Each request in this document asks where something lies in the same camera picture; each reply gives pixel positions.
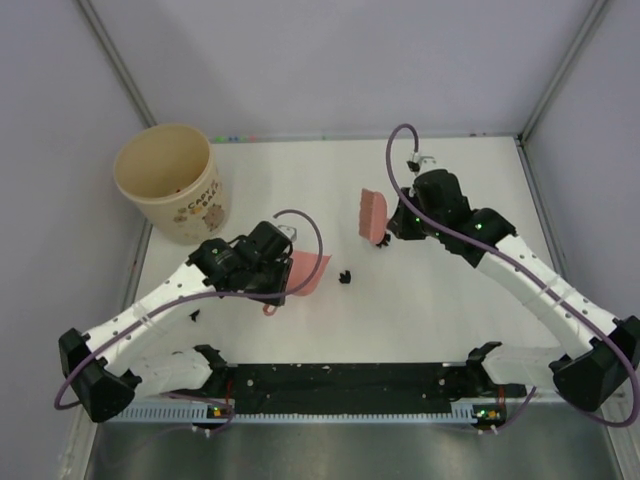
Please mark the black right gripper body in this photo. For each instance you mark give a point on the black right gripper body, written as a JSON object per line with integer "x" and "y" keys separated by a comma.
{"x": 410, "y": 226}

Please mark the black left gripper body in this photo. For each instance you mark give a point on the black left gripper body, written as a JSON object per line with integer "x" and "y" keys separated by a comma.
{"x": 270, "y": 277}

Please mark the pink dustpan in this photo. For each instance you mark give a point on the pink dustpan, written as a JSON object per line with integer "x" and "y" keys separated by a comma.
{"x": 306, "y": 272}

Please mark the pink hand brush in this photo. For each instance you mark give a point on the pink hand brush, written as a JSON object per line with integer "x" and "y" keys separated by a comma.
{"x": 372, "y": 216}

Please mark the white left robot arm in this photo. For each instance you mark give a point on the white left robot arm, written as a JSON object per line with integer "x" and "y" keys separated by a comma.
{"x": 108, "y": 368}

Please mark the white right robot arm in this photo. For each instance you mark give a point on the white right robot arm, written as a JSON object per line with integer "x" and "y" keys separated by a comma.
{"x": 597, "y": 351}

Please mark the black paper scrap left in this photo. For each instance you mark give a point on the black paper scrap left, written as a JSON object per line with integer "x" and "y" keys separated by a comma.
{"x": 194, "y": 315}

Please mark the black paper scrap centre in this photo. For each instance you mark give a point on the black paper scrap centre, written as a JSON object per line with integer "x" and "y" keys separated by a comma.
{"x": 345, "y": 277}

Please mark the beige capybara bucket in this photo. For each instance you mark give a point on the beige capybara bucket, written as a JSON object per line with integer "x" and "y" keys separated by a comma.
{"x": 170, "y": 173}

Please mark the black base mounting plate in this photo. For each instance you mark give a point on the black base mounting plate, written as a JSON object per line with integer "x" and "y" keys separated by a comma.
{"x": 343, "y": 388}

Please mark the right aluminium frame post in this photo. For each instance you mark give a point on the right aluminium frame post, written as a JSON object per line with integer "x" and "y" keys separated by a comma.
{"x": 596, "y": 14}

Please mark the aluminium frame post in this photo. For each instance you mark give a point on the aluminium frame post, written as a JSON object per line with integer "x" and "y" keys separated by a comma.
{"x": 596, "y": 14}
{"x": 117, "y": 64}

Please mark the grey slotted cable duct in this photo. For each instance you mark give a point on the grey slotted cable duct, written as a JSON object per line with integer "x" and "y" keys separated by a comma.
{"x": 199, "y": 413}

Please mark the left aluminium frame post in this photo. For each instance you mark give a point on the left aluminium frame post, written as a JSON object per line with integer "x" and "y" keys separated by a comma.
{"x": 117, "y": 64}

